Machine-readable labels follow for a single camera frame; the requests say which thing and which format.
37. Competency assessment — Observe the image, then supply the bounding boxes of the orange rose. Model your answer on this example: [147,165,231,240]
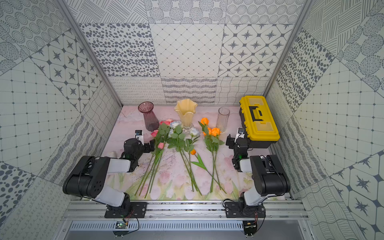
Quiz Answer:
[206,127,223,193]
[202,127,223,193]
[197,117,221,193]

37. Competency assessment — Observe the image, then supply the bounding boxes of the pink rose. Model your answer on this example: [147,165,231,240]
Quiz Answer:
[145,119,173,198]
[139,119,173,198]
[135,130,156,196]

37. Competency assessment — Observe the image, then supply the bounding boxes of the blue white rose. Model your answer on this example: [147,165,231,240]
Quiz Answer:
[167,121,192,187]
[182,135,201,195]

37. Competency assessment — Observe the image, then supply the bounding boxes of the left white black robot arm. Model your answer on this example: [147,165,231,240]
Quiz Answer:
[63,139,155,220]

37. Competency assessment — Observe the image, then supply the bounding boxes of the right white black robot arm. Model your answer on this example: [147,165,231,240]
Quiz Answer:
[223,136,291,219]

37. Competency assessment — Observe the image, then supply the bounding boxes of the yellow black toolbox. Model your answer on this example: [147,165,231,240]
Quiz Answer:
[239,96,280,149]

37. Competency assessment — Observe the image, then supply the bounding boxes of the pink tulip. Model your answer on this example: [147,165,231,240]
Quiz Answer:
[148,143,165,193]

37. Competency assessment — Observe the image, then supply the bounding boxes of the purple glass vase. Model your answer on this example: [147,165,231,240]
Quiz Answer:
[138,102,160,132]

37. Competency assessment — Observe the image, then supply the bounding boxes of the clear glass vase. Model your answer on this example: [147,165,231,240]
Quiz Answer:
[216,107,231,133]

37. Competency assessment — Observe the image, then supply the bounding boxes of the orange tulip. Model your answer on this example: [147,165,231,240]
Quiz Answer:
[190,149,226,193]

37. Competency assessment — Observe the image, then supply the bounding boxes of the cream ruffled glass vase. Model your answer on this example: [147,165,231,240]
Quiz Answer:
[174,99,198,133]

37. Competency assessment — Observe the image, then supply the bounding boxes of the left circuit board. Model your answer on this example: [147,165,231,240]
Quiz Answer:
[113,222,129,237]

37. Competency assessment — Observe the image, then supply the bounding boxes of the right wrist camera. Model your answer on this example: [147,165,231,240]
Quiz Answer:
[235,128,246,142]

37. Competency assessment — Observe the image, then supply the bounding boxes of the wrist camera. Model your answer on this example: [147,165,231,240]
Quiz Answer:
[135,130,144,144]
[235,128,246,142]

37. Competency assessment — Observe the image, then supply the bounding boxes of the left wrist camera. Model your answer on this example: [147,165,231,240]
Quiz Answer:
[135,130,144,144]

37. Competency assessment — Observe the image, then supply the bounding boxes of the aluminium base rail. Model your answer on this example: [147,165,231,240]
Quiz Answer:
[62,200,309,221]

